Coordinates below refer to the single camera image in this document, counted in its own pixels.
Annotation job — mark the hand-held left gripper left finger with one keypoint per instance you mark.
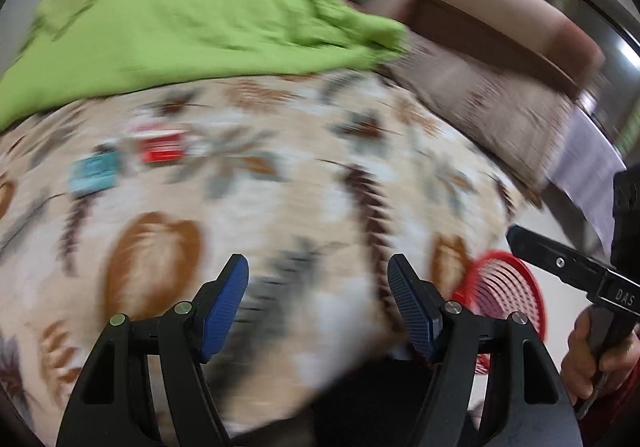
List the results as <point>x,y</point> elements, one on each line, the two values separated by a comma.
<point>225,307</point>

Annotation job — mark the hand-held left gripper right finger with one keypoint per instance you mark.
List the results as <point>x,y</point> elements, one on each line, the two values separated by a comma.
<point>411,307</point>

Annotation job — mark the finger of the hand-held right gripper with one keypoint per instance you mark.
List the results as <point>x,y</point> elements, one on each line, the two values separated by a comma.
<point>555,259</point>

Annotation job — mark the red plastic basket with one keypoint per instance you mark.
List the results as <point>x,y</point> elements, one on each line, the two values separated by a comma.
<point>505,297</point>

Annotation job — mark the person's right forearm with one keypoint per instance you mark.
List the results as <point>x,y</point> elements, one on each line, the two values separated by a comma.
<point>617,417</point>

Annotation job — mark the person's right hand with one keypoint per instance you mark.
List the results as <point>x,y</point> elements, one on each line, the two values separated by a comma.
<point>580,362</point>

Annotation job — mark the white cloth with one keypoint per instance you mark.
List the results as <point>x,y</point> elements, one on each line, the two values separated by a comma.
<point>587,167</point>

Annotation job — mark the beige leaf-print blanket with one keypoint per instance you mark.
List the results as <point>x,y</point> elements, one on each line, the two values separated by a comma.
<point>280,167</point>

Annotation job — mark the striped brown bedsheet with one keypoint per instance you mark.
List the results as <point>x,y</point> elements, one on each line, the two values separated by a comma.
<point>485,107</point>

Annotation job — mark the small red box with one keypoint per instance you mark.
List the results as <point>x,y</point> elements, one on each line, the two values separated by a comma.
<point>162,147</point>

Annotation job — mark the teal box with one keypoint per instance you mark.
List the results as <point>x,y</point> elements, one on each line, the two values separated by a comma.
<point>92,174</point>

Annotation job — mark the green quilt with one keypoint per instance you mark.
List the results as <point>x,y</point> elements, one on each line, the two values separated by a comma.
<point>175,22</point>

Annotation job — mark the dark door frame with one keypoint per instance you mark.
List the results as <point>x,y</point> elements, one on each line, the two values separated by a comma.
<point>595,27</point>

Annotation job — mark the brown bed frame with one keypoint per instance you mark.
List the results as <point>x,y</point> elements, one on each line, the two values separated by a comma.
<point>500,12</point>

